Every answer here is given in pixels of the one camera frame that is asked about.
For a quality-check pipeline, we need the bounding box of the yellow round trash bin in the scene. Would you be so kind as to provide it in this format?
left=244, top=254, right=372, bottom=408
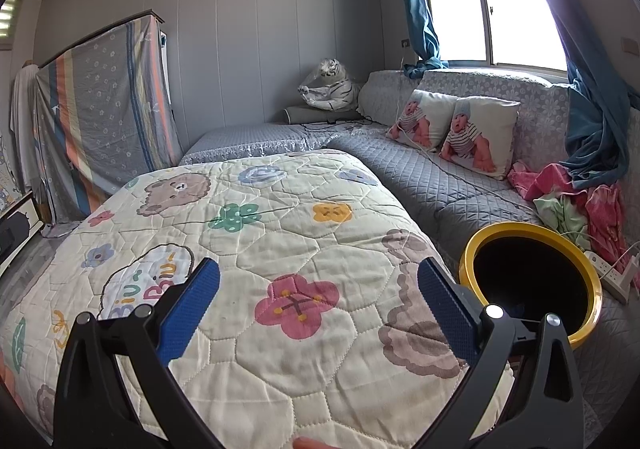
left=459, top=222, right=603, bottom=350

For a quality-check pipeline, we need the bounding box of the white framed low cabinet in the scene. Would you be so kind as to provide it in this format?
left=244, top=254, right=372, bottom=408
left=0, top=192, right=44, bottom=275

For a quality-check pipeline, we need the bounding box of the pink floral cloth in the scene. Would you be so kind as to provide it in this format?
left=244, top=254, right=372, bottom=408
left=507, top=162, right=640, bottom=288

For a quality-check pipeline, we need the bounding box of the black cable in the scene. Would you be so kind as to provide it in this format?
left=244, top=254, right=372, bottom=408
left=305, top=117, right=374, bottom=131

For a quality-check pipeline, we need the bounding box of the white hanging cloth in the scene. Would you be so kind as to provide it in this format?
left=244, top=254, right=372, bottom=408
left=10, top=62, right=48, bottom=196

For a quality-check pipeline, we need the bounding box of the blue curtain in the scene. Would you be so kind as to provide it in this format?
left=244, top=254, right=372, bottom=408
left=384, top=0, right=450, bottom=79
left=510, top=0, right=640, bottom=190

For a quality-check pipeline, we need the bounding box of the plush tiger in plastic bag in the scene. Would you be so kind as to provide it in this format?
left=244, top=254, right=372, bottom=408
left=298, top=58, right=362, bottom=111

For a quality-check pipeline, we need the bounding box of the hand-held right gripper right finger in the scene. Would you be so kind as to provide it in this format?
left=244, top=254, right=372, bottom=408
left=415, top=256, right=586, bottom=449

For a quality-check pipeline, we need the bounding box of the grey bolster pillow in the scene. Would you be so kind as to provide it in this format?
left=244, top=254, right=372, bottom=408
left=284, top=105, right=364, bottom=125

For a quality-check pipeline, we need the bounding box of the window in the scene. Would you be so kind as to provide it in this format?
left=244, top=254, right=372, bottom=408
left=412, top=0, right=568, bottom=72

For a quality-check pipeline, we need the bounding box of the person's right hand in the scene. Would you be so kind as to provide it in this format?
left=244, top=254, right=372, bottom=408
left=291, top=435, right=342, bottom=449

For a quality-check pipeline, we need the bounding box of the green cloth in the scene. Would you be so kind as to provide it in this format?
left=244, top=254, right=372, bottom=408
left=532, top=193, right=592, bottom=250

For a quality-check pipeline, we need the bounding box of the cartoon bear quilt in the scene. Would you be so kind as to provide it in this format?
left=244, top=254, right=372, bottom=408
left=0, top=149, right=516, bottom=449

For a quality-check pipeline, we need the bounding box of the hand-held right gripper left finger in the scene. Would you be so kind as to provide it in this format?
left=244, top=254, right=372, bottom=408
left=54, top=256, right=223, bottom=449

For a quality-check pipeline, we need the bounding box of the baby print pillow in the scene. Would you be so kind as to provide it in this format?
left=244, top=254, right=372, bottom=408
left=387, top=89, right=457, bottom=153
left=439, top=96, right=521, bottom=181

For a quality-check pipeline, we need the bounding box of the white power strip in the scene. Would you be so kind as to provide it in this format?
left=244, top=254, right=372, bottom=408
left=584, top=250, right=632, bottom=305

